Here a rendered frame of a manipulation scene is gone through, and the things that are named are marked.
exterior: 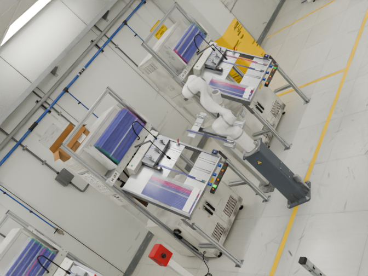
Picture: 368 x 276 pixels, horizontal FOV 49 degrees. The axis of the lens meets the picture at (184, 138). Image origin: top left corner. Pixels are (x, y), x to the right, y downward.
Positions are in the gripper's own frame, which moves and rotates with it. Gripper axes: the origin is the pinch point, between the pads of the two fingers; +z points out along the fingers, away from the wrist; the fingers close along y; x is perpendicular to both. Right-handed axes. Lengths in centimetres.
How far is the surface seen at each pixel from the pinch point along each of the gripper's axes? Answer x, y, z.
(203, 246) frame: -7, -106, 67
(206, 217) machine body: 3, -76, 67
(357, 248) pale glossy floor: -138, -97, 21
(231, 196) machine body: -9, -38, 80
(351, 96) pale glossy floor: -106, 90, 42
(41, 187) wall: 208, -95, 56
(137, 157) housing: 63, -68, -1
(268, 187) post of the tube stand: -42, -17, 82
